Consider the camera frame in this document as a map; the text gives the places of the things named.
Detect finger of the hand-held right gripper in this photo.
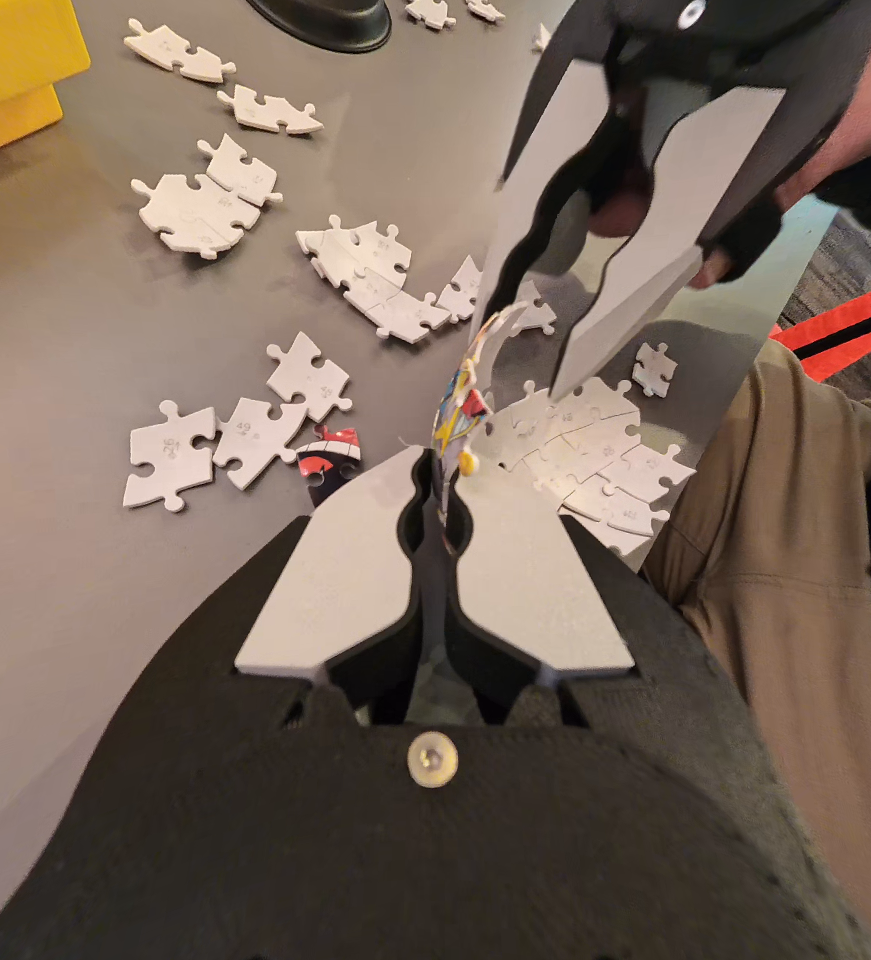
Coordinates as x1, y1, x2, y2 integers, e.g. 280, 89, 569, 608
467, 58, 624, 345
550, 84, 788, 399

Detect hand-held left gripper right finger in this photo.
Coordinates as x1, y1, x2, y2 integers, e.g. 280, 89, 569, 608
444, 472, 638, 687

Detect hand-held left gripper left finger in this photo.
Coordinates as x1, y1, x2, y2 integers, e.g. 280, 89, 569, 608
233, 445, 435, 687

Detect partly built puzzle ball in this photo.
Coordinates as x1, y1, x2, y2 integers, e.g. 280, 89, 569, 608
432, 300, 534, 558

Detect red black puzzle piece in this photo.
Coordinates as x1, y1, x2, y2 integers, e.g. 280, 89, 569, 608
296, 424, 362, 505

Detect joined white puzzle pieces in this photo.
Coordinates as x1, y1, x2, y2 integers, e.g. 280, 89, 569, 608
294, 214, 453, 345
216, 83, 325, 137
122, 18, 239, 85
130, 173, 263, 262
479, 377, 699, 558

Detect person's right hand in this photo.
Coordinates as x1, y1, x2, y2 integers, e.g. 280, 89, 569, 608
686, 0, 871, 294

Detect orange black striped cloth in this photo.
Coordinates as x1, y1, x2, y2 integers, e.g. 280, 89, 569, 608
769, 272, 871, 385

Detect black round stand base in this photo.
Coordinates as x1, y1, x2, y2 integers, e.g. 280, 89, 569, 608
244, 0, 393, 55

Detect person's khaki pants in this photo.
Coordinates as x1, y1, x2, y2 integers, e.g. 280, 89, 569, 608
641, 339, 871, 960

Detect yellow box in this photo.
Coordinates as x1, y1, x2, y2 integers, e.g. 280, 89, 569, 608
0, 0, 92, 169

